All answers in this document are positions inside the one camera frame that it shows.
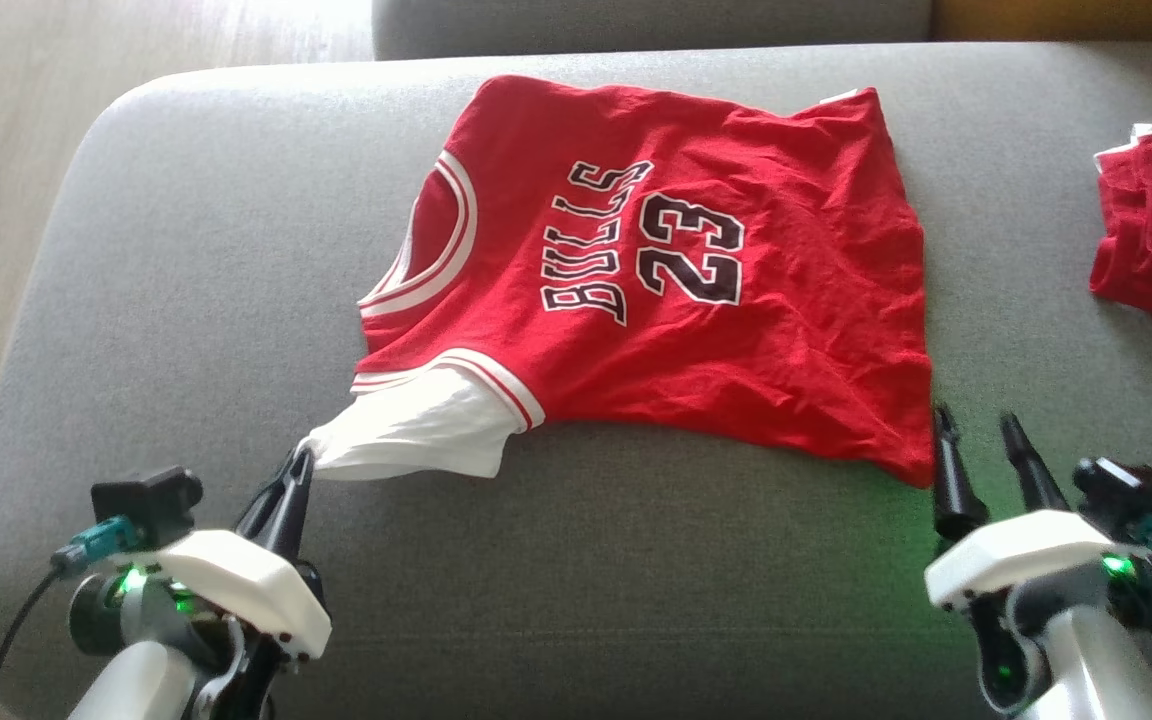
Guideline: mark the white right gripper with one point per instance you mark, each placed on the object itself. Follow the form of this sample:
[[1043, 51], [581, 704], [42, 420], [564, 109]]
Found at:
[[1026, 555]]

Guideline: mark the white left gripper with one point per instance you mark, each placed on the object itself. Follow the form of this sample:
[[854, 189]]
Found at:
[[246, 590]]

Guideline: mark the teal left camera connector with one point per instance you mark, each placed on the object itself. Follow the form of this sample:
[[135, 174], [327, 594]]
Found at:
[[101, 545]]

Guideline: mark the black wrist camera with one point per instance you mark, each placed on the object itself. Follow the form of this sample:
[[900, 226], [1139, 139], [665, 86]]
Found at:
[[146, 505], [1131, 495]]

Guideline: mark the large grey sofa seat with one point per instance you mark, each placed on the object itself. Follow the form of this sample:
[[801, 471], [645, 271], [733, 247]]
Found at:
[[186, 300]]

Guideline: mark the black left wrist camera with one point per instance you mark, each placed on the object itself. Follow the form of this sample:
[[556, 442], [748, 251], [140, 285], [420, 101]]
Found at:
[[146, 505]]

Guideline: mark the red Bulls jersey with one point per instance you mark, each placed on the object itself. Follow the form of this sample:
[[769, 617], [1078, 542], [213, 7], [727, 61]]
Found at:
[[756, 330]]

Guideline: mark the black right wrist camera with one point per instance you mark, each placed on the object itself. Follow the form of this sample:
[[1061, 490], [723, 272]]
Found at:
[[1131, 495]]

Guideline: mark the large yellow backrest cushion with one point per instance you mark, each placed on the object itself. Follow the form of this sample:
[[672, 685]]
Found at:
[[1076, 18]]

